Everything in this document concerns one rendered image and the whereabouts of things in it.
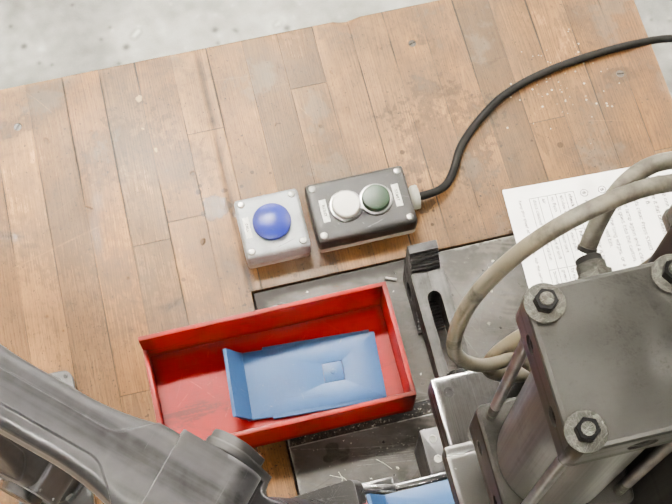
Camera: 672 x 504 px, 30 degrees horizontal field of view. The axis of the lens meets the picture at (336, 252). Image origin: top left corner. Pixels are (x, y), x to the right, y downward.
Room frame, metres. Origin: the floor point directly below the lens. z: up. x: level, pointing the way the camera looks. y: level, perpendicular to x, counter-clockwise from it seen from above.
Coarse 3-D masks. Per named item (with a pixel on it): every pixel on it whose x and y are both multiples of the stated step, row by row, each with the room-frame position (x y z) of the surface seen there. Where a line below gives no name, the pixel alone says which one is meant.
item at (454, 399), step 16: (432, 384) 0.28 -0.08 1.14; (448, 384) 0.28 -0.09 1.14; (464, 384) 0.28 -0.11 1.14; (480, 384) 0.28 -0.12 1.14; (496, 384) 0.28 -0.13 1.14; (432, 400) 0.27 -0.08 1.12; (448, 400) 0.26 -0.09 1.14; (464, 400) 0.26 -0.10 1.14; (480, 400) 0.26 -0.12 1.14; (448, 416) 0.25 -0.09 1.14; (464, 416) 0.25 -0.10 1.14; (448, 432) 0.24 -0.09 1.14; (464, 432) 0.24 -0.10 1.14; (448, 448) 0.22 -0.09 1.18; (464, 448) 0.22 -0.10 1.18; (448, 464) 0.20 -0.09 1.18; (464, 464) 0.20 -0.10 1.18; (448, 480) 0.20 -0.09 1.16; (464, 480) 0.19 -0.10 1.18; (480, 480) 0.19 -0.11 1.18; (464, 496) 0.18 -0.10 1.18; (480, 496) 0.18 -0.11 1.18
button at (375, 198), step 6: (372, 186) 0.55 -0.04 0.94; (378, 186) 0.55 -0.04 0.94; (366, 192) 0.54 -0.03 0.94; (372, 192) 0.54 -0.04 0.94; (378, 192) 0.54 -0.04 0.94; (384, 192) 0.54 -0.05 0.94; (366, 198) 0.53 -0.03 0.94; (372, 198) 0.53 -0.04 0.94; (378, 198) 0.53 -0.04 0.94; (384, 198) 0.53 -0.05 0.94; (366, 204) 0.53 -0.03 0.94; (372, 204) 0.53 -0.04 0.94; (378, 204) 0.53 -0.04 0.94; (384, 204) 0.53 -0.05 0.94; (372, 210) 0.52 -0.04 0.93; (378, 210) 0.52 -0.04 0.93
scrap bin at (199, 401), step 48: (384, 288) 0.43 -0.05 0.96; (144, 336) 0.37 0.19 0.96; (192, 336) 0.38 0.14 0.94; (240, 336) 0.39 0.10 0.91; (288, 336) 0.39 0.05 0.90; (384, 336) 0.39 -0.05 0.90; (192, 384) 0.34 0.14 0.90; (384, 384) 0.34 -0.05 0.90; (192, 432) 0.29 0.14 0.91; (240, 432) 0.28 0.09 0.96; (288, 432) 0.29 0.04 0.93
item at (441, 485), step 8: (416, 488) 0.22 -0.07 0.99; (424, 488) 0.22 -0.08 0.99; (432, 488) 0.22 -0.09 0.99; (440, 488) 0.22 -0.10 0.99; (448, 488) 0.22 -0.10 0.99; (368, 496) 0.21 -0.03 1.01; (376, 496) 0.21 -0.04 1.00; (384, 496) 0.21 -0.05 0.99; (392, 496) 0.22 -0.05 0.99; (400, 496) 0.22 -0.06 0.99; (408, 496) 0.22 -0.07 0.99; (416, 496) 0.22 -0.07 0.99; (424, 496) 0.22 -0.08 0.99; (432, 496) 0.22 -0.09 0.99; (440, 496) 0.22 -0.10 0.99; (448, 496) 0.22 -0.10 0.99
